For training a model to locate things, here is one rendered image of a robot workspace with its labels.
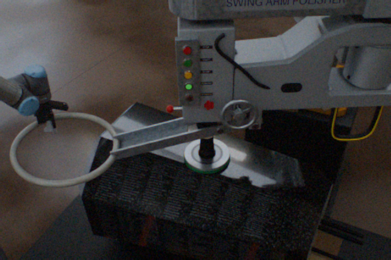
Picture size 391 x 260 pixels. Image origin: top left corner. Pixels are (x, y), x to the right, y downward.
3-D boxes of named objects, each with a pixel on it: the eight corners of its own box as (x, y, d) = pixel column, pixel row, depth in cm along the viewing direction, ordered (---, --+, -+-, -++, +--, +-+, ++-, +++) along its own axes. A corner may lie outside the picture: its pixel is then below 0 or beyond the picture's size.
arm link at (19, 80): (2, 91, 169) (30, 80, 175) (-9, 79, 175) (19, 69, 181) (8, 108, 175) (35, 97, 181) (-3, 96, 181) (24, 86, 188)
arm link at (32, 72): (18, 67, 181) (39, 60, 186) (24, 90, 189) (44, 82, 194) (27, 76, 176) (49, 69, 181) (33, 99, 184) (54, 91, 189)
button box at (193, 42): (199, 101, 160) (198, 35, 142) (200, 105, 158) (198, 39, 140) (179, 102, 160) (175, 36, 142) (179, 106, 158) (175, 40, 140)
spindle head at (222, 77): (262, 94, 185) (272, 0, 156) (270, 126, 169) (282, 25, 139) (182, 97, 185) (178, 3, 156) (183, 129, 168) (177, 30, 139)
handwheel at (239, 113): (253, 115, 170) (256, 85, 160) (257, 130, 162) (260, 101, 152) (217, 116, 170) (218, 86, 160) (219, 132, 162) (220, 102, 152)
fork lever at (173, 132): (258, 101, 186) (256, 93, 183) (264, 129, 171) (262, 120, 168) (118, 137, 198) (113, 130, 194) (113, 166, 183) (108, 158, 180)
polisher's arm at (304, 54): (370, 98, 187) (402, -5, 155) (389, 131, 170) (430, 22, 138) (211, 104, 187) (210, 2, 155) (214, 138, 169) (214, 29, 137)
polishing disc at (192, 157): (179, 168, 188) (179, 165, 187) (189, 137, 203) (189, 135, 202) (225, 174, 184) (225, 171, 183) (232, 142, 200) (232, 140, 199)
